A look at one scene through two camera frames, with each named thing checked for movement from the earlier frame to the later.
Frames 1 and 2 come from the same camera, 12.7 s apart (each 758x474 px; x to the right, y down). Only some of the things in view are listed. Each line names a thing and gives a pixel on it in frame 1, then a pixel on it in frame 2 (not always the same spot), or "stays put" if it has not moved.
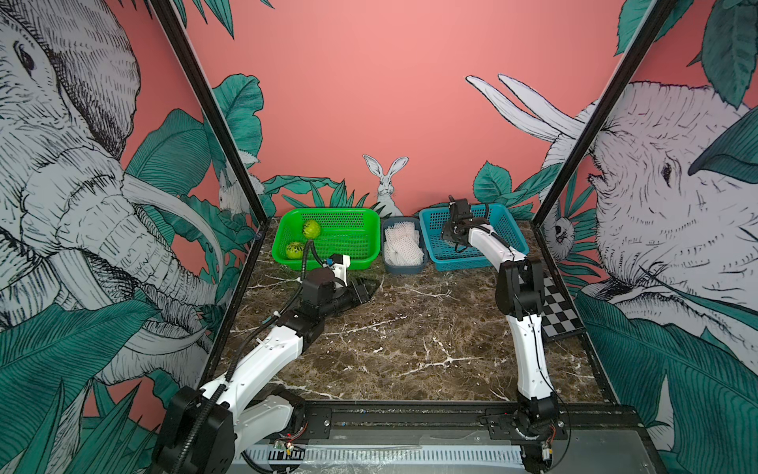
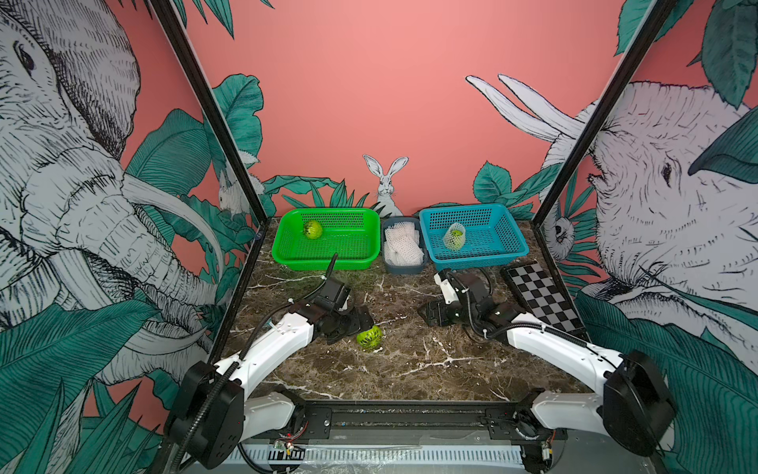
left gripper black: [358, 293] to [356, 325]
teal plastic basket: [444, 256] stays put
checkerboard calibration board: [559, 317] stays put
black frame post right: [658, 15] stays put
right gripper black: [447, 229] to [438, 305]
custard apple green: [294, 250] to [370, 338]
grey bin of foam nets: [404, 245] stays put
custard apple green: [311, 229] stays put
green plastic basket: [350, 231] stays put
